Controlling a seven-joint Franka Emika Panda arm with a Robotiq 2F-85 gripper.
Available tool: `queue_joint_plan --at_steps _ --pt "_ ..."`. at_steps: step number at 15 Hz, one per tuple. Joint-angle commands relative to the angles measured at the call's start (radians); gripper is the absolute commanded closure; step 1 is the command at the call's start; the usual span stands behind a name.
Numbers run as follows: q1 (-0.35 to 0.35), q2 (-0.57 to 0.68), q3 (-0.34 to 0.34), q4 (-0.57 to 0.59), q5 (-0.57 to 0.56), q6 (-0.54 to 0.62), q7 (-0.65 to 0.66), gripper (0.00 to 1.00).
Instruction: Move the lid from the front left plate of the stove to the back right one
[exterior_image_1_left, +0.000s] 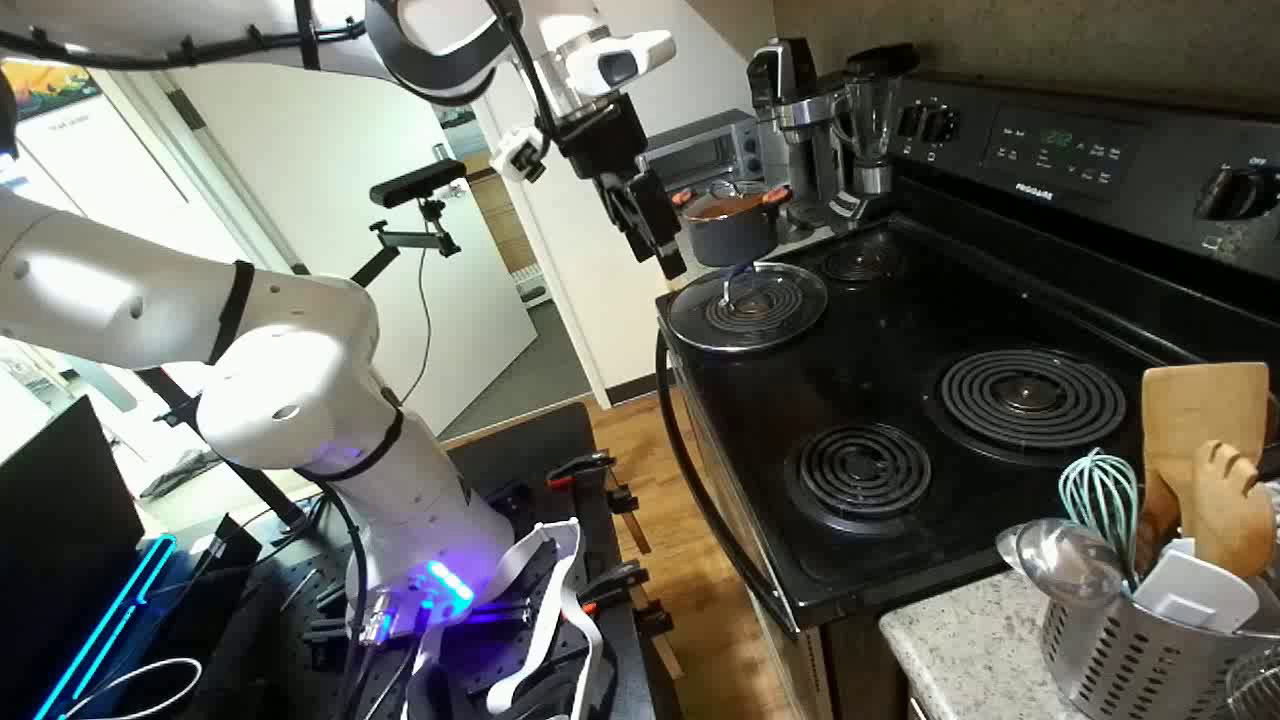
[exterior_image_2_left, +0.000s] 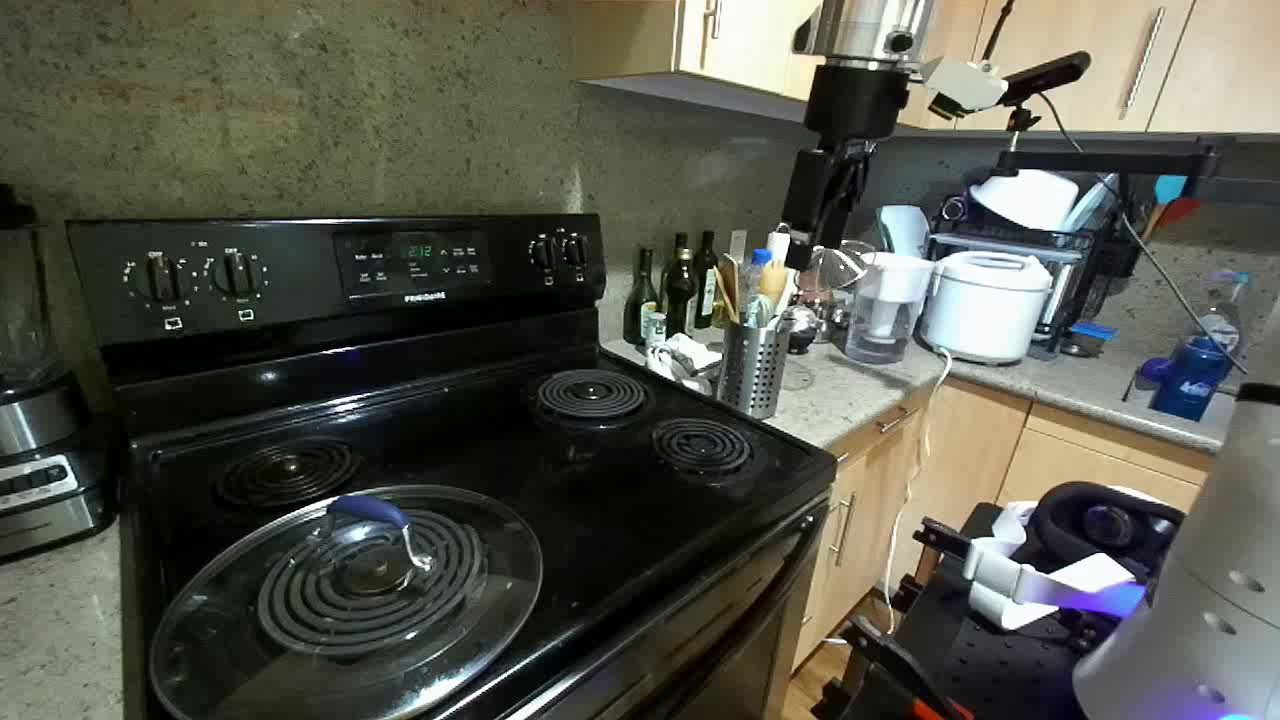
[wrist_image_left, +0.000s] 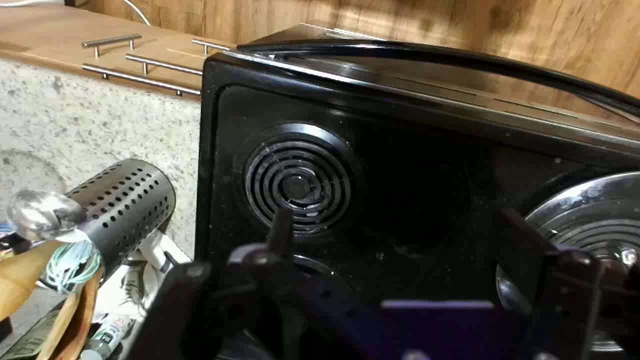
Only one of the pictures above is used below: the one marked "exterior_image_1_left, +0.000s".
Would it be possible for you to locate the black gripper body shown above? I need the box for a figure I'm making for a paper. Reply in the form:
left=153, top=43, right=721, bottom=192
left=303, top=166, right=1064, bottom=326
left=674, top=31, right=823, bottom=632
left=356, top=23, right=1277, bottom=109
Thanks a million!
left=549, top=93, right=662, bottom=192

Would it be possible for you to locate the gray pot with brown lid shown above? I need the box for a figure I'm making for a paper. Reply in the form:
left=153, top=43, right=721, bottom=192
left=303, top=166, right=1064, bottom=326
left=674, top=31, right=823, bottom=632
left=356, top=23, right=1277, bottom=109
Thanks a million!
left=678, top=178, right=802, bottom=275

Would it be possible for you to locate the small coil stove burner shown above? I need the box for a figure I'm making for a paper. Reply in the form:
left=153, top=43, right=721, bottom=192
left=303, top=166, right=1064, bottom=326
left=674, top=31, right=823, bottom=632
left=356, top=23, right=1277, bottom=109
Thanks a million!
left=784, top=421, right=937, bottom=522
left=811, top=233, right=911, bottom=292

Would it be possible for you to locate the black stove control knob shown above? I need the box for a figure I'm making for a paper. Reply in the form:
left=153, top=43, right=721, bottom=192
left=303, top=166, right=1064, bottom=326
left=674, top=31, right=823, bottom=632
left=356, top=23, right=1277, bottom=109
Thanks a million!
left=895, top=94, right=937, bottom=146
left=1192, top=156, right=1280, bottom=222

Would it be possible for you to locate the black electric stove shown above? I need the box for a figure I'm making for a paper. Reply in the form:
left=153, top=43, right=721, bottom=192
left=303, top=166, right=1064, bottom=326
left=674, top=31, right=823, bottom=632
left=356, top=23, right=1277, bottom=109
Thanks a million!
left=653, top=73, right=1280, bottom=720

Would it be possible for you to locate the silver toaster oven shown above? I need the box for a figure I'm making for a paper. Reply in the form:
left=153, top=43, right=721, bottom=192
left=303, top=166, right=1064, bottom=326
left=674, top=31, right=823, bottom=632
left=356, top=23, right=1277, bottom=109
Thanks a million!
left=642, top=111, right=782, bottom=204

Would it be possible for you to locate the black kitchen appliance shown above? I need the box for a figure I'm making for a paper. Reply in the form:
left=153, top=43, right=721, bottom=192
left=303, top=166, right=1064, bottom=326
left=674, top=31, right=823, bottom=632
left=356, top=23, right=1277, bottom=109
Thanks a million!
left=746, top=36, right=819, bottom=114

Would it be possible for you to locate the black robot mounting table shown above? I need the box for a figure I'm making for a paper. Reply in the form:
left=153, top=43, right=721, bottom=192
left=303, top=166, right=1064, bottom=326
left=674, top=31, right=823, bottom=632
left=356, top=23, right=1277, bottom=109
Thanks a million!
left=264, top=394, right=678, bottom=720

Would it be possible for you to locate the black clamp with orange tips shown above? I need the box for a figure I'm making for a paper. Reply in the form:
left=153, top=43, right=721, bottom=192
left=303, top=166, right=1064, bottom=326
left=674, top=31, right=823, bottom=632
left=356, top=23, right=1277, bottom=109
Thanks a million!
left=546, top=447, right=642, bottom=520
left=568, top=555, right=678, bottom=639

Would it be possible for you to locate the white door panel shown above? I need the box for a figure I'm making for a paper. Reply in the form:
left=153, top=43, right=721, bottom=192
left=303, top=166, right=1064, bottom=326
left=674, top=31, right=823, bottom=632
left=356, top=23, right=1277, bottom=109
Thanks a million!
left=97, top=54, right=541, bottom=442

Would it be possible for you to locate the black metal stand pole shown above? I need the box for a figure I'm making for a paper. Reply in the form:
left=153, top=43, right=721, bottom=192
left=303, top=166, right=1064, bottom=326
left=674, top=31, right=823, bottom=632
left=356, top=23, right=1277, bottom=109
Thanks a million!
left=134, top=363, right=312, bottom=531

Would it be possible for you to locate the metal ladle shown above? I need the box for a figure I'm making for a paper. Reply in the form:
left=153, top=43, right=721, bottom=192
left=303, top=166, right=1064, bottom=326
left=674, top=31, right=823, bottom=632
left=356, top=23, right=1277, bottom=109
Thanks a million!
left=996, top=514, right=1134, bottom=610

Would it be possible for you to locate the teal whisk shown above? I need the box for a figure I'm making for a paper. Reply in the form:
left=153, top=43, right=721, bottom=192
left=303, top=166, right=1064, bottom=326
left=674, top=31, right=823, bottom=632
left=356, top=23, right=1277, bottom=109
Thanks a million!
left=1056, top=447, right=1148, bottom=583

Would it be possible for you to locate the wooden fork spoon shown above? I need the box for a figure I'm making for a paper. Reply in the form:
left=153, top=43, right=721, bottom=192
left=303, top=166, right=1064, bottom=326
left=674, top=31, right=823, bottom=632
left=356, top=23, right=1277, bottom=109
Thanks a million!
left=1151, top=437, right=1280, bottom=583

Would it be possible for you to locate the perforated metal utensil holder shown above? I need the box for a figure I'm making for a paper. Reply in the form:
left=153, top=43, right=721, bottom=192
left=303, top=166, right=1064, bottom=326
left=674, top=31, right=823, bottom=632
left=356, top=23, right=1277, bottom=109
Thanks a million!
left=1036, top=591, right=1268, bottom=720

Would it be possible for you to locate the white plastic spatula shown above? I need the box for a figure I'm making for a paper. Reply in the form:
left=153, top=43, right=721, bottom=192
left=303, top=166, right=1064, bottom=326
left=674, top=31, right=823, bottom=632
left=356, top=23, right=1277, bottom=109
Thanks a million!
left=1134, top=535, right=1266, bottom=639

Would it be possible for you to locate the black case with blue edges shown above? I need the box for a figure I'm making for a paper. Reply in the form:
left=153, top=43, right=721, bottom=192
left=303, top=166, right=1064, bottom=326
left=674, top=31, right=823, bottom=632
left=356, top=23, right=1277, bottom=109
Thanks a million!
left=32, top=531, right=183, bottom=720

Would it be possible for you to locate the black monitor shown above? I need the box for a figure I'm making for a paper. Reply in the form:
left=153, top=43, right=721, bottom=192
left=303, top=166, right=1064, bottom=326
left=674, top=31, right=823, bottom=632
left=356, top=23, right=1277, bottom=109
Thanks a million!
left=0, top=394, right=147, bottom=720

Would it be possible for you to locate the black stereo camera bar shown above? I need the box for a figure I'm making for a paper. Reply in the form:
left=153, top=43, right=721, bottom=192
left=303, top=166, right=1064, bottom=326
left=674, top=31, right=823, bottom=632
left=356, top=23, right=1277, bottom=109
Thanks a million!
left=368, top=156, right=472, bottom=213

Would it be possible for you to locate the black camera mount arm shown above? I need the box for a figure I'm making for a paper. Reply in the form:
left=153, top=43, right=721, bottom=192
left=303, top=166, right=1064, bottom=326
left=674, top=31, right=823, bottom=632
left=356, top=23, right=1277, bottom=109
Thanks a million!
left=354, top=194, right=466, bottom=292

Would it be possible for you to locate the black curved oven handle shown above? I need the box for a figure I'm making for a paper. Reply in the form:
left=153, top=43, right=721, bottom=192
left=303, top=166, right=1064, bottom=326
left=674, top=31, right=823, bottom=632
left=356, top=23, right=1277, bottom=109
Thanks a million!
left=653, top=326, right=805, bottom=632

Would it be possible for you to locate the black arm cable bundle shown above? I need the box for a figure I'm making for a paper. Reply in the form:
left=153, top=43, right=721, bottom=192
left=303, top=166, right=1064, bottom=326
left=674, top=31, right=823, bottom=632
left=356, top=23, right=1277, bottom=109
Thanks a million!
left=0, top=0, right=563, bottom=153

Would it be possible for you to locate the colourful wall picture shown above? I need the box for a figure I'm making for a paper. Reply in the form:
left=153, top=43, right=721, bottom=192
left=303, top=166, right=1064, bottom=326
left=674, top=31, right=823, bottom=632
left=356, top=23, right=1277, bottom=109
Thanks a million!
left=0, top=54, right=104, bottom=127

